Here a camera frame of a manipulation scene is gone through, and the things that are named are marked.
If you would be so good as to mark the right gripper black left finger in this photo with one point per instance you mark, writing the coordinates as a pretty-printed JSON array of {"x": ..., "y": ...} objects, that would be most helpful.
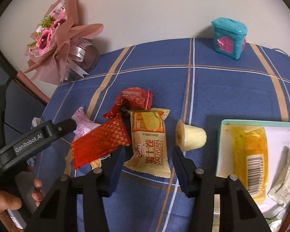
[{"x": 58, "y": 209}]

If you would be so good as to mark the cream white snack packet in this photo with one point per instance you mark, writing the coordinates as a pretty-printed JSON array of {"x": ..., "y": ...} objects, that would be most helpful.
[{"x": 280, "y": 190}]

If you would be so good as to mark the red white milk snack packet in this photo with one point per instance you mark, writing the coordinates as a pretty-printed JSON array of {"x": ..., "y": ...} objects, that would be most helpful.
[{"x": 285, "y": 223}]

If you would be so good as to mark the orange yellow cake packet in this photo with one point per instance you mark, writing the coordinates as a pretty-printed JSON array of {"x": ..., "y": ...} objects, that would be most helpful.
[{"x": 250, "y": 159}]

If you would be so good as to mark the jelly pudding cup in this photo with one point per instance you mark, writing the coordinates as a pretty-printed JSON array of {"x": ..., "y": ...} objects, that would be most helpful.
[{"x": 189, "y": 137}]

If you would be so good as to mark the long red patterned packet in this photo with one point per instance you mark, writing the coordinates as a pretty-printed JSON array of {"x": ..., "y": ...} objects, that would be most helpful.
[{"x": 100, "y": 142}]

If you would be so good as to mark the yellow swiss roll packet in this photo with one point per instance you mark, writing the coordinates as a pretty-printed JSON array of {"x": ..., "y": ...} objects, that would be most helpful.
[{"x": 149, "y": 144}]

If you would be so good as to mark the person's left hand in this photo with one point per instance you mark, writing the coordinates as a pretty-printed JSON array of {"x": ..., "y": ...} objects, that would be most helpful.
[{"x": 7, "y": 202}]

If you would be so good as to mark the blue white tissue pack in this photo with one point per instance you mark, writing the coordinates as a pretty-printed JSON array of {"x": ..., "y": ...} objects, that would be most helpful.
[{"x": 35, "y": 122}]

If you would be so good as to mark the pink snack packet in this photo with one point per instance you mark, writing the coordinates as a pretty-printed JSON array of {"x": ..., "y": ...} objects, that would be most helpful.
[{"x": 83, "y": 124}]

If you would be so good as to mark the teal-rimmed white tray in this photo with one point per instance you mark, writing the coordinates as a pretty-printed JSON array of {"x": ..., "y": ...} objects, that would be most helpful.
[{"x": 278, "y": 138}]

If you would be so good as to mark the small red snack packet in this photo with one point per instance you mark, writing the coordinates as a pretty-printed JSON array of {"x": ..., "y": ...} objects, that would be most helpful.
[{"x": 131, "y": 98}]

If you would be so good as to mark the pink paper flower bouquet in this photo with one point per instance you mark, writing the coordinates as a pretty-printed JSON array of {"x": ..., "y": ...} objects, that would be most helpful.
[{"x": 61, "y": 49}]

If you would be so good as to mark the blue plaid tablecloth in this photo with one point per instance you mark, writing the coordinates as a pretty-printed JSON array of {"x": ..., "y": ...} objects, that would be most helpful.
[{"x": 199, "y": 86}]

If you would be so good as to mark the teal toy house box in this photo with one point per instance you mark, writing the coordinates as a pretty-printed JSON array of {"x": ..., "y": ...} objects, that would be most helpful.
[{"x": 229, "y": 37}]

